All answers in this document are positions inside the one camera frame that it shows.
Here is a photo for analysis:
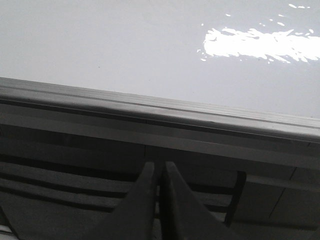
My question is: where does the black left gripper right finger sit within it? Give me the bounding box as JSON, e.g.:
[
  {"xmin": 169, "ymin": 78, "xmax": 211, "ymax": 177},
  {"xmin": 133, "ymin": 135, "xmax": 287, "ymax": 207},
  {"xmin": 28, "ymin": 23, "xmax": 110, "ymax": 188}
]
[{"xmin": 159, "ymin": 161, "xmax": 240, "ymax": 240}]

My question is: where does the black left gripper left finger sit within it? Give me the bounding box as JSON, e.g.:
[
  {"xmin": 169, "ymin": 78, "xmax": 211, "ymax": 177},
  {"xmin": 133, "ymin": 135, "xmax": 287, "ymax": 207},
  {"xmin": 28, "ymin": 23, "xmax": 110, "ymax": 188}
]
[{"xmin": 0, "ymin": 162, "xmax": 155, "ymax": 240}]

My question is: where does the white whiteboard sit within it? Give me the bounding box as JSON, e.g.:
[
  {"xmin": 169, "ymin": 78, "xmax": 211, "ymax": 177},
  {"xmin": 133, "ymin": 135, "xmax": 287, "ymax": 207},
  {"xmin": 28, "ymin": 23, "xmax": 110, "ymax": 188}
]
[{"xmin": 0, "ymin": 0, "xmax": 320, "ymax": 144}]

